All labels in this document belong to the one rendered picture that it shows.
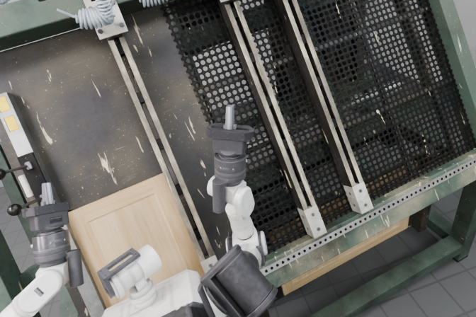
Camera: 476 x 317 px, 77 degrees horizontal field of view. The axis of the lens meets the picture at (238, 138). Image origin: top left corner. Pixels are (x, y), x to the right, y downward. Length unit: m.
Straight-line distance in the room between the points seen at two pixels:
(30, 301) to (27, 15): 0.86
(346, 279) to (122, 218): 1.57
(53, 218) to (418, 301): 2.00
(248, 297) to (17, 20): 1.09
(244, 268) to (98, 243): 0.66
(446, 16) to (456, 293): 1.57
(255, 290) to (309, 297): 1.48
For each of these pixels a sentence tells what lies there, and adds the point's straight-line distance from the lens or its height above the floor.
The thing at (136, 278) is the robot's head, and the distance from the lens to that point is 0.77.
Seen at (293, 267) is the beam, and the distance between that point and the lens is 1.36.
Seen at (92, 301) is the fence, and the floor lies 1.04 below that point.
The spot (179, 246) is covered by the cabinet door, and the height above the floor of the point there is 1.06.
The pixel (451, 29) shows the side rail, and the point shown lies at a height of 1.42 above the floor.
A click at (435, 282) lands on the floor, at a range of 2.39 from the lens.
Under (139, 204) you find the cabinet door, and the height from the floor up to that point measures 1.25.
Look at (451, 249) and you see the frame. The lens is 2.33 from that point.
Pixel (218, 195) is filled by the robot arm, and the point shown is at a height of 1.44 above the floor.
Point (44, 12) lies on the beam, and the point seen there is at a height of 1.92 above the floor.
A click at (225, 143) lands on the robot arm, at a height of 1.56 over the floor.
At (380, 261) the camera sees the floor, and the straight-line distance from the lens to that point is 2.40.
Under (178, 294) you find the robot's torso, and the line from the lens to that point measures 0.79.
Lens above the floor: 1.99
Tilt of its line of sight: 33 degrees down
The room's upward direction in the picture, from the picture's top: 14 degrees counter-clockwise
